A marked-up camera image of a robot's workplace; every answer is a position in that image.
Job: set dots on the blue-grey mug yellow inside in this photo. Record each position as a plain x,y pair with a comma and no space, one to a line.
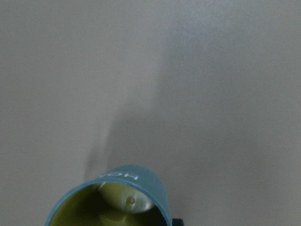
128,195

